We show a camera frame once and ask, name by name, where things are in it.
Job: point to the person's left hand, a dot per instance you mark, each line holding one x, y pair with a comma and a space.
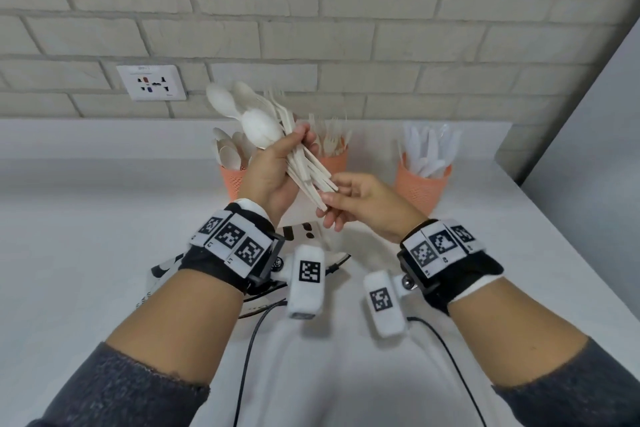
270, 176

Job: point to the person's right hand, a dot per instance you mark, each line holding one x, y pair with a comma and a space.
370, 201

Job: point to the pile of white plastic cutlery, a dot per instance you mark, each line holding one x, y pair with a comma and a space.
285, 116
310, 186

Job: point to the bunch of white plastic spoons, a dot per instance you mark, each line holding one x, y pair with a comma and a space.
229, 156

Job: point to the orange mesh knife cup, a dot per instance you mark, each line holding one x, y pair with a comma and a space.
417, 191

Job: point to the white plastic spoon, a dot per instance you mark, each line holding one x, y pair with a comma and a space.
220, 99
250, 94
262, 127

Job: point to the bunch of white plastic forks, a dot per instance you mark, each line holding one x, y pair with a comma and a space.
330, 139

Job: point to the grey zip pouch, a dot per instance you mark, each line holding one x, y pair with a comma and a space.
165, 271

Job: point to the person's right forearm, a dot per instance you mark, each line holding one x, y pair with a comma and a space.
515, 336

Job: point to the person's left forearm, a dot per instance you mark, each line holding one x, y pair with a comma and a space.
165, 331

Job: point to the black left wristband with markers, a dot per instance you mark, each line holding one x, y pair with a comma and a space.
230, 241

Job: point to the black wristband with markers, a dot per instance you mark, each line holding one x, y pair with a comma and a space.
450, 261
230, 241

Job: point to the black right wristband with markers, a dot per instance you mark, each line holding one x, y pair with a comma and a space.
450, 261

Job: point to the grey cabinet panel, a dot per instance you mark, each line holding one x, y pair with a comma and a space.
590, 181

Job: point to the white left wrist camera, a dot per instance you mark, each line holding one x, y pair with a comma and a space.
306, 296

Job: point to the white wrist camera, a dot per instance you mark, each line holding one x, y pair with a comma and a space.
306, 296
387, 321

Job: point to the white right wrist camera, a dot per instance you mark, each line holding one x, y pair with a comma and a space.
387, 321

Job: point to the white wall socket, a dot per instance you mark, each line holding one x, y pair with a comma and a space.
151, 83

